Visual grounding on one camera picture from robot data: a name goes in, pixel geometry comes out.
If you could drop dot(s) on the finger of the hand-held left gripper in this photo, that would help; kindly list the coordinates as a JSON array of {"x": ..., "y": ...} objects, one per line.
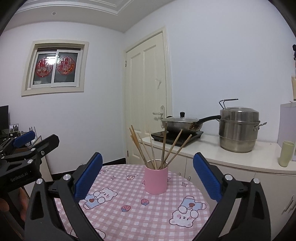
[
  {"x": 24, "y": 138},
  {"x": 47, "y": 142}
]

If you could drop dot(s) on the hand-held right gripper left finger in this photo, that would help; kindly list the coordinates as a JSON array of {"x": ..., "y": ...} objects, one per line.
[{"x": 89, "y": 178}]

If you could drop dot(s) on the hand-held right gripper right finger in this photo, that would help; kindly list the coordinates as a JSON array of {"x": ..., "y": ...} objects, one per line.
[{"x": 207, "y": 178}]

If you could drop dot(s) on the pink chopstick holder cup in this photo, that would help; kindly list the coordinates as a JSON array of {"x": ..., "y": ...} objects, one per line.
[{"x": 156, "y": 180}]

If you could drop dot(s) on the bunch of wooden chopsticks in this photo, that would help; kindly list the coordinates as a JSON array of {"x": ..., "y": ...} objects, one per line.
[{"x": 151, "y": 148}]

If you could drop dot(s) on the person's left hand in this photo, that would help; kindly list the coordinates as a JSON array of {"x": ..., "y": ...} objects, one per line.
[{"x": 23, "y": 199}]

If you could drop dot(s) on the metal dish rack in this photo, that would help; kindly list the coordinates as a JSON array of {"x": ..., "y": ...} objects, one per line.
[{"x": 34, "y": 136}]

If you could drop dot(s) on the black monitor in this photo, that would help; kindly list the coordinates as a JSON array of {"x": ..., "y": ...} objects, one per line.
[{"x": 4, "y": 117}]

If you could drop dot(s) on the white kitchen cabinet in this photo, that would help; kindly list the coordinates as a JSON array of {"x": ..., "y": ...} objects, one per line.
[{"x": 231, "y": 160}]

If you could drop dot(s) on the black induction cooktop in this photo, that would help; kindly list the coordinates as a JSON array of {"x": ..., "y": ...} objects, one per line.
[{"x": 192, "y": 136}]

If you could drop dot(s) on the white framed window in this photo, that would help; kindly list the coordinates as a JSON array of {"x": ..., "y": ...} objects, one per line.
[{"x": 31, "y": 88}]

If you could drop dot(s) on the steel steamer pot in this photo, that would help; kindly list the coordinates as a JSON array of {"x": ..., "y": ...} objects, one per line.
[{"x": 238, "y": 134}]

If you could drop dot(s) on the steel wok with lid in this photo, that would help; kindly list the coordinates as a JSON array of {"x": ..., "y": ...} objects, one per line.
[{"x": 182, "y": 127}]

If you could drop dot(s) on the glass wok lid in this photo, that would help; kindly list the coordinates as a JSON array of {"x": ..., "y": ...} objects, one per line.
[{"x": 181, "y": 119}]

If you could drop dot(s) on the pink checked tablecloth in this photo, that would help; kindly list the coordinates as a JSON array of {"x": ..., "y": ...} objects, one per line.
[{"x": 143, "y": 217}]

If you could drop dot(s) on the red round window decal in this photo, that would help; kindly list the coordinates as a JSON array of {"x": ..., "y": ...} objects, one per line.
[
  {"x": 44, "y": 67},
  {"x": 66, "y": 66}
]

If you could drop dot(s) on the pale green cup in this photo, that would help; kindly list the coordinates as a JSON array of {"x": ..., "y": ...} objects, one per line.
[{"x": 286, "y": 154}]

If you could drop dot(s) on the cream panel door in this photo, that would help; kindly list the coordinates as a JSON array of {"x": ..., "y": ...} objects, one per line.
[{"x": 143, "y": 92}]

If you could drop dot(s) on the white door hook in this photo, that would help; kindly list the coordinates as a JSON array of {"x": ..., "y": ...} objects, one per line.
[{"x": 158, "y": 83}]

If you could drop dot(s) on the beige container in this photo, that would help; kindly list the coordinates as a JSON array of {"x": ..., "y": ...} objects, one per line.
[{"x": 293, "y": 88}]

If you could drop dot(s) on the small photo frame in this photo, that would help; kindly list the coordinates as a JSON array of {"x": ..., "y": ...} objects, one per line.
[{"x": 15, "y": 127}]

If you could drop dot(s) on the dark wall object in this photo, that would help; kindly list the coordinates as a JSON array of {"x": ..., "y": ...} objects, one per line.
[{"x": 294, "y": 52}]

